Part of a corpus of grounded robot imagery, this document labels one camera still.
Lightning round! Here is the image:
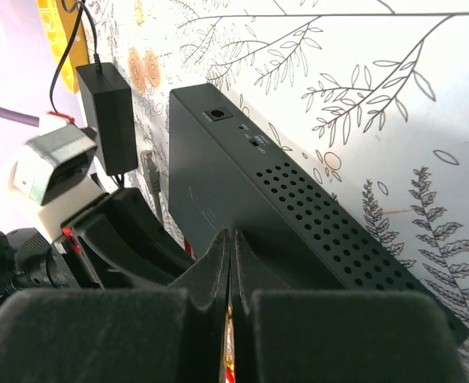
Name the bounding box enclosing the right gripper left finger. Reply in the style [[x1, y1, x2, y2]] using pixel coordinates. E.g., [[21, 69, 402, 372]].
[[0, 231, 230, 382]]

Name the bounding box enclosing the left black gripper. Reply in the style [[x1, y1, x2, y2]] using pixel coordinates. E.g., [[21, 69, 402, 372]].
[[0, 205, 171, 306]]

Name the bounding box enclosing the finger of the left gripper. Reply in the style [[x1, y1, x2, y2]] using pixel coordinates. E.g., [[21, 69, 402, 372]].
[[102, 188, 194, 275]]

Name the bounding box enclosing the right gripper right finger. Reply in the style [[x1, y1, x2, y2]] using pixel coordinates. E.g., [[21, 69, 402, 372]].
[[231, 232, 468, 382]]

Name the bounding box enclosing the grey ethernet cable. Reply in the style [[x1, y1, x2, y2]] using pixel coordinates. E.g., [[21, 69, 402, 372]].
[[140, 149, 166, 224]]

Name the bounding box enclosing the black network switch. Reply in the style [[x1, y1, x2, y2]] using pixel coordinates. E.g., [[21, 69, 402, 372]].
[[168, 84, 469, 345]]

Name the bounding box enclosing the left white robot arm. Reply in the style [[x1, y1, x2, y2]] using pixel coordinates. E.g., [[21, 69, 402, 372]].
[[0, 113, 193, 306]]

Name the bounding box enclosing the black power adapter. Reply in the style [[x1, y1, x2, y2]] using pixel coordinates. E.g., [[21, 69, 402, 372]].
[[76, 62, 138, 176]]

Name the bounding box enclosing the yellow dotted plate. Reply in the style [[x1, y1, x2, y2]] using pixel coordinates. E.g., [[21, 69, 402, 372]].
[[36, 0, 89, 94]]

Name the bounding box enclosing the floral table mat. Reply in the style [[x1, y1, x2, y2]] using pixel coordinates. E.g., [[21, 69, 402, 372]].
[[86, 1, 469, 378]]

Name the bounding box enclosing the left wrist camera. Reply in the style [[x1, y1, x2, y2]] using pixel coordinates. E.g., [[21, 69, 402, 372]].
[[13, 124, 97, 206]]

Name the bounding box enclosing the black power cable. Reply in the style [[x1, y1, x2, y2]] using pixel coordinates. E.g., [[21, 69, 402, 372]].
[[49, 0, 104, 115]]

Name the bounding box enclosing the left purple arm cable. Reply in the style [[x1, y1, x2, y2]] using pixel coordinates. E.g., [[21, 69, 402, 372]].
[[0, 99, 40, 128]]

